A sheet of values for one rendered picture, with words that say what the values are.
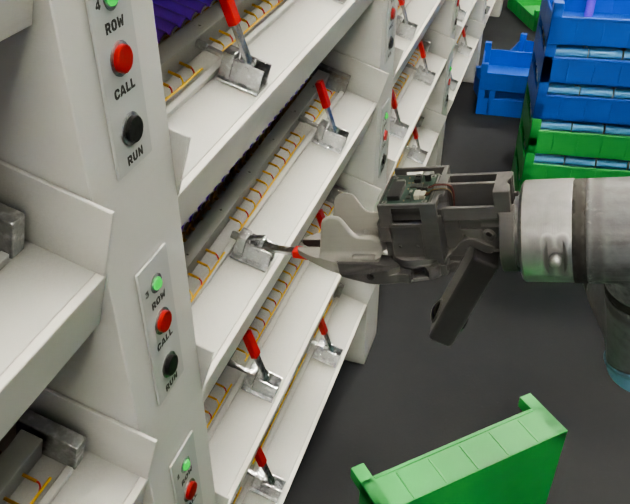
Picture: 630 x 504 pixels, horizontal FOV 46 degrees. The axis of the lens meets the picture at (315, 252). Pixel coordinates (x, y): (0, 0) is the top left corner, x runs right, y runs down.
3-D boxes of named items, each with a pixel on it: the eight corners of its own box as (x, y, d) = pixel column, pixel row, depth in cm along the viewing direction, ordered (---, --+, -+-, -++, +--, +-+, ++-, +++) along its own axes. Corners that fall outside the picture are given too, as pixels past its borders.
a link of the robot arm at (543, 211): (578, 245, 70) (573, 308, 62) (524, 245, 72) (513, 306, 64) (575, 159, 65) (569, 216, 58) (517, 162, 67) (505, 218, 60)
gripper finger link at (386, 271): (344, 242, 72) (433, 238, 69) (348, 257, 73) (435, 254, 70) (332, 269, 69) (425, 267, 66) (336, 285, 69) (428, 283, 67)
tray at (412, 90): (440, 75, 178) (463, 22, 169) (377, 204, 131) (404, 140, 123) (362, 42, 180) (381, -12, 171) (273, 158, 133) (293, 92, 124)
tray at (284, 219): (368, 128, 113) (389, 73, 107) (193, 420, 66) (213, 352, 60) (248, 76, 114) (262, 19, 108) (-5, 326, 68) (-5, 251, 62)
